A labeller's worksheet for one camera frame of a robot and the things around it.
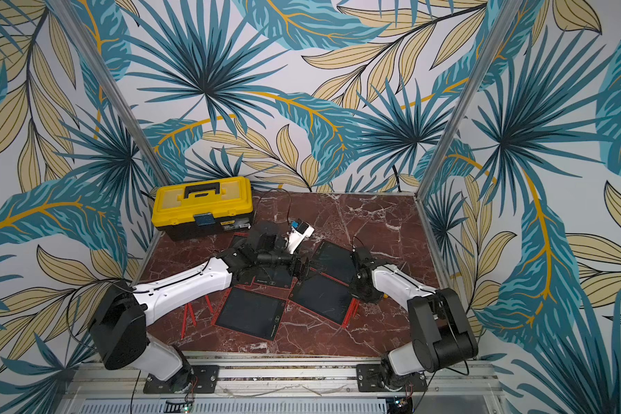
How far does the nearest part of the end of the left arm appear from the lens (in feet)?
2.19

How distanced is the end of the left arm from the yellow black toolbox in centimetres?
36

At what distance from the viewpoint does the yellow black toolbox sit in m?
0.94
